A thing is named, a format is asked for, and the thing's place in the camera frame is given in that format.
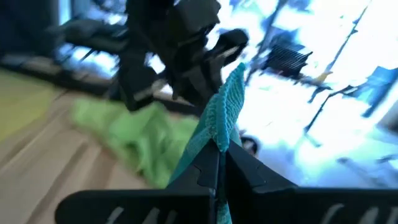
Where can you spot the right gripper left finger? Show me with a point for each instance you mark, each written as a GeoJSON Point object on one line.
{"type": "Point", "coordinates": [140, 208]}

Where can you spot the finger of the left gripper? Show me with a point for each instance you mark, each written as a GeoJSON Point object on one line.
{"type": "Point", "coordinates": [202, 84]}
{"type": "Point", "coordinates": [136, 87]}

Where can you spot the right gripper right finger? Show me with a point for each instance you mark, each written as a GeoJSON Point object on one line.
{"type": "Point", "coordinates": [311, 208]}

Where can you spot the teal microfiber towel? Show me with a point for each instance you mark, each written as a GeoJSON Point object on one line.
{"type": "Point", "coordinates": [224, 118]}

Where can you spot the pale lime microfiber towel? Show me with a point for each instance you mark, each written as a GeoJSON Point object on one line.
{"type": "Point", "coordinates": [102, 124]}

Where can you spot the bright green microfiber towel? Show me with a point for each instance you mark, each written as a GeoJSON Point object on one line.
{"type": "Point", "coordinates": [168, 140]}

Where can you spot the black aluminium table frame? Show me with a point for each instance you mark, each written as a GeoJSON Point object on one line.
{"type": "Point", "coordinates": [62, 79]}

